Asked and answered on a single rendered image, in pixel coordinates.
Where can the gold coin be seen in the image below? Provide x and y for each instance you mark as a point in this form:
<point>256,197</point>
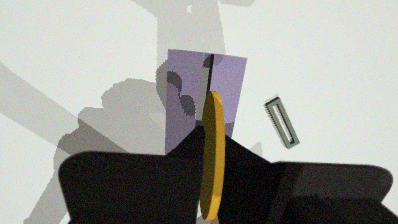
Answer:
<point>214,156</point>

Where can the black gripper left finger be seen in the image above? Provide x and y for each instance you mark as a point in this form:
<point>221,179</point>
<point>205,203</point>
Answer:
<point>129,182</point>

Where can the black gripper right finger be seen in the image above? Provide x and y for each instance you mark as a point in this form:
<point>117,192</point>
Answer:
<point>256,191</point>

